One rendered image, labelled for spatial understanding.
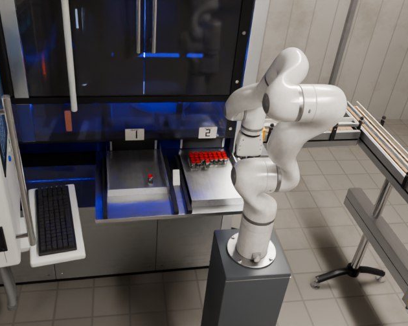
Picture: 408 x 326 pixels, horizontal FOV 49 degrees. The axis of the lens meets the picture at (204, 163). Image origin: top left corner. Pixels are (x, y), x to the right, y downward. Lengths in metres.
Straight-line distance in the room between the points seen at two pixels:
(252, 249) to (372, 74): 3.20
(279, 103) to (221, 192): 0.89
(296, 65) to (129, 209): 0.95
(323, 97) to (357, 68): 3.33
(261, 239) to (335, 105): 0.64
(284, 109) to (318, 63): 3.18
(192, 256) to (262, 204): 1.15
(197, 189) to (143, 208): 0.27
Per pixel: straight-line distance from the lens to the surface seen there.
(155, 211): 1.86
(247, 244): 1.68
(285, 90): 1.17
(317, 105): 1.19
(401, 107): 5.00
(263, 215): 1.57
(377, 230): 2.57
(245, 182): 1.46
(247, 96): 1.52
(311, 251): 3.10
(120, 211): 1.86
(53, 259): 1.81
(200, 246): 2.59
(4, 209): 1.63
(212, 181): 2.03
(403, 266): 2.43
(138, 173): 2.05
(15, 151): 1.50
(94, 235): 2.45
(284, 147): 1.31
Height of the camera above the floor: 2.11
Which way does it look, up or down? 35 degrees down
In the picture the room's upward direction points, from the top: 6 degrees clockwise
